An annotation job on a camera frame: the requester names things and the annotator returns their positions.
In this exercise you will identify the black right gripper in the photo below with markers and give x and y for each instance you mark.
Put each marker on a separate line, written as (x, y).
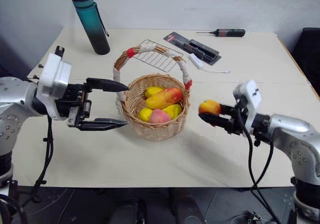
(236, 124)

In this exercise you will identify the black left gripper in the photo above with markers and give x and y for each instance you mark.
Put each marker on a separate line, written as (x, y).
(75, 101)

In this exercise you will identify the red yellow apple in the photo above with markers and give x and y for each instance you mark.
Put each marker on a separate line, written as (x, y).
(210, 106)

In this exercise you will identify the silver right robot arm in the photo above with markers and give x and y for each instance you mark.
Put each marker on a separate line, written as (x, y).
(295, 129)

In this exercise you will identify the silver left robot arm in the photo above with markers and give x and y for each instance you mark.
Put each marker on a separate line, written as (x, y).
(15, 94)

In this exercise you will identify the yellow round lemon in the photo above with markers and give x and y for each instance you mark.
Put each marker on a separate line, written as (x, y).
(145, 114)

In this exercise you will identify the yellow ridged fruit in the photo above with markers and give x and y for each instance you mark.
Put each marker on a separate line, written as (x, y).
(175, 110)

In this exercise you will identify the small yellow oval fruit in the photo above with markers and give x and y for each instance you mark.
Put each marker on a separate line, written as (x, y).
(152, 91)

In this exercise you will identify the pink peach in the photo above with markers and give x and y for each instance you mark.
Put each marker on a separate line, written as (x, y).
(160, 116)

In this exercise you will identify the red yellow mango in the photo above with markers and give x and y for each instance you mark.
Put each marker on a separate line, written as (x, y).
(162, 99)

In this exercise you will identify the black tool package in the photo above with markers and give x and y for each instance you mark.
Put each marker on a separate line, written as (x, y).
(200, 51)

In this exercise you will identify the teal water bottle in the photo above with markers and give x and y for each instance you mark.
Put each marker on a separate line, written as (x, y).
(96, 29)

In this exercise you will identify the black screwdriver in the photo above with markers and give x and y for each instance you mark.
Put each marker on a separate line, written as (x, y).
(230, 33)

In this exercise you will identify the black chair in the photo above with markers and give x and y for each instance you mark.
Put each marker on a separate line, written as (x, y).
(308, 54)

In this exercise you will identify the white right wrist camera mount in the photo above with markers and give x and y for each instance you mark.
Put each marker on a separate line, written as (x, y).
(250, 96)

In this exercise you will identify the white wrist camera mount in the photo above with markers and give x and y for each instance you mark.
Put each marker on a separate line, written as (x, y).
(53, 71)
(250, 96)

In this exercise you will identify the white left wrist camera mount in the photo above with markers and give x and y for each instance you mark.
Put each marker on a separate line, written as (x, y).
(53, 71)

